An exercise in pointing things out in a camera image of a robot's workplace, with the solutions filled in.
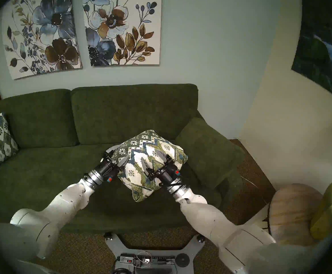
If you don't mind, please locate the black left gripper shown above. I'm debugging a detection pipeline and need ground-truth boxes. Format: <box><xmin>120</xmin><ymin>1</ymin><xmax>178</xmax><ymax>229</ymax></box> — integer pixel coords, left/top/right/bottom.
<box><xmin>97</xmin><ymin>150</ymin><xmax>130</xmax><ymax>181</ymax></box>

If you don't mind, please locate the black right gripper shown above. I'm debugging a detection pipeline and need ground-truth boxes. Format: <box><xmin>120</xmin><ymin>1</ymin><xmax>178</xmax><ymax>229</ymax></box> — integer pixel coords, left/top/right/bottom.
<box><xmin>141</xmin><ymin>151</ymin><xmax>181</xmax><ymax>185</ymax></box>

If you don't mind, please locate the dark green fabric sofa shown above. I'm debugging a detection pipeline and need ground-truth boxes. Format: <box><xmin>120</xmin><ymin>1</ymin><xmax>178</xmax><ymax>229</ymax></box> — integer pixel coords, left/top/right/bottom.
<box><xmin>0</xmin><ymin>84</ymin><xmax>246</xmax><ymax>234</ymax></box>

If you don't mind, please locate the black power strip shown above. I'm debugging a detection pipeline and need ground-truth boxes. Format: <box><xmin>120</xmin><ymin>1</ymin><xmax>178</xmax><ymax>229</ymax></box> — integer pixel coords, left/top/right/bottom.
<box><xmin>120</xmin><ymin>256</ymin><xmax>175</xmax><ymax>267</ymax></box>

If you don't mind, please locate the black round base disc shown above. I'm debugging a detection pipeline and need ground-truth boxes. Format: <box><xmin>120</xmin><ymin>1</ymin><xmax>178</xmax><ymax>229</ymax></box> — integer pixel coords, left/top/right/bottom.
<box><xmin>175</xmin><ymin>253</ymin><xmax>190</xmax><ymax>267</ymax></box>

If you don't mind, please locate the floral canvas with brown leaves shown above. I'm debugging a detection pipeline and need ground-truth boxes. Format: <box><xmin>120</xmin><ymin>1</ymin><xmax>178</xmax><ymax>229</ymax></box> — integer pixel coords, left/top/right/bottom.
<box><xmin>82</xmin><ymin>0</ymin><xmax>162</xmax><ymax>67</ymax></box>

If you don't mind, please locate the floral canvas with blue flowers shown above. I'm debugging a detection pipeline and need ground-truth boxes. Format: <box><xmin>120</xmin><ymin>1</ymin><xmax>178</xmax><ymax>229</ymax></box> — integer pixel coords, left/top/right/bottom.
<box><xmin>2</xmin><ymin>0</ymin><xmax>83</xmax><ymax>80</ymax></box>

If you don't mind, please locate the round wooden side table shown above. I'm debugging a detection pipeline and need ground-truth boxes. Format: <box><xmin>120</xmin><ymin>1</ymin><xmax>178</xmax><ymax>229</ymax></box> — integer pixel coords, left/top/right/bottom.
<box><xmin>269</xmin><ymin>184</ymin><xmax>323</xmax><ymax>247</ymax></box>

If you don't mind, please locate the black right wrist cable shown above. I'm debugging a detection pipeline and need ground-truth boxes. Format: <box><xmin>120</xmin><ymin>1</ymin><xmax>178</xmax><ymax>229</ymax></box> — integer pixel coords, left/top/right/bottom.
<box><xmin>166</xmin><ymin>181</ymin><xmax>188</xmax><ymax>194</ymax></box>

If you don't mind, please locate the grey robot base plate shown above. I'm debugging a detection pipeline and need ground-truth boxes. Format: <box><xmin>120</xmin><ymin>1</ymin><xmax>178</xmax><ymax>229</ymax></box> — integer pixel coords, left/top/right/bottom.
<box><xmin>103</xmin><ymin>232</ymin><xmax>206</xmax><ymax>274</ymax></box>

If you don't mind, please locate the white thin base cable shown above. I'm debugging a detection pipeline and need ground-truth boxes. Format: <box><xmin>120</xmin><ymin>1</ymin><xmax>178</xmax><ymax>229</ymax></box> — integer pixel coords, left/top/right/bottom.
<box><xmin>136</xmin><ymin>252</ymin><xmax>152</xmax><ymax>268</ymax></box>

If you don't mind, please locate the thin light floor cable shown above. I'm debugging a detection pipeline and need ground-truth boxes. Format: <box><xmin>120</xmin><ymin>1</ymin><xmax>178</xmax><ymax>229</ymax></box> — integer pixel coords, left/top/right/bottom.
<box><xmin>240</xmin><ymin>176</ymin><xmax>268</xmax><ymax>205</ymax></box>

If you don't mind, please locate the waterfall landscape wall poster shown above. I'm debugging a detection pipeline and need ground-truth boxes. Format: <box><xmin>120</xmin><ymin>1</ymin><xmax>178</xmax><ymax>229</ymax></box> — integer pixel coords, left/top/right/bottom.
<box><xmin>291</xmin><ymin>0</ymin><xmax>332</xmax><ymax>107</ymax></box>

